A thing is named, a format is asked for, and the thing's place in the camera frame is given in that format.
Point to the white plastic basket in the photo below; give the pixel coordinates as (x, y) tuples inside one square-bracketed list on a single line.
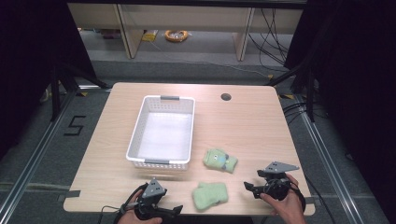
[(165, 137)]

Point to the black metal stand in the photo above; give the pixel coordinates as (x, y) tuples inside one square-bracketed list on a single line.
[(56, 93), (309, 93)]

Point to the aluminium floor rail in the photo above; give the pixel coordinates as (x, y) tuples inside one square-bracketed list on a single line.
[(34, 158), (330, 168)]

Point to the yellow packet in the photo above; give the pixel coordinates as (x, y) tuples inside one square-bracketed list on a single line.
[(150, 36)]

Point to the light wooden shelf unit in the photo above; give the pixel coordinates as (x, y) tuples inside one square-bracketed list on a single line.
[(186, 17)]

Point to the yellow black tape piece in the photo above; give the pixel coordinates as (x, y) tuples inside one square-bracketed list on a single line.
[(82, 94), (287, 96)]

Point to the grey tape strip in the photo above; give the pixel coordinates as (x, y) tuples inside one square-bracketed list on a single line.
[(70, 195)]

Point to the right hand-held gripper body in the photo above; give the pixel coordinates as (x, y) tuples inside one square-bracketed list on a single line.
[(277, 186)]

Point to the person's left hand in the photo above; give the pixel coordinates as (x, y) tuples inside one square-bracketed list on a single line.
[(130, 219)]

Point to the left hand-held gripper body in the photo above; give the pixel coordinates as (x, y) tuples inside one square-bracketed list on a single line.
[(153, 188)]

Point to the black curtain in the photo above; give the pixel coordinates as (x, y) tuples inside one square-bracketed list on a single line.
[(28, 56), (358, 77)]

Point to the plain green mitten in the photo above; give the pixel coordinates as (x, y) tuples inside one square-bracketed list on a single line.
[(210, 195)]

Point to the person's right hand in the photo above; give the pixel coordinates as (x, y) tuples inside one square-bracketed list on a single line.
[(289, 208)]

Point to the green mitten with face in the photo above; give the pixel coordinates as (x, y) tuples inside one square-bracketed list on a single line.
[(218, 159)]

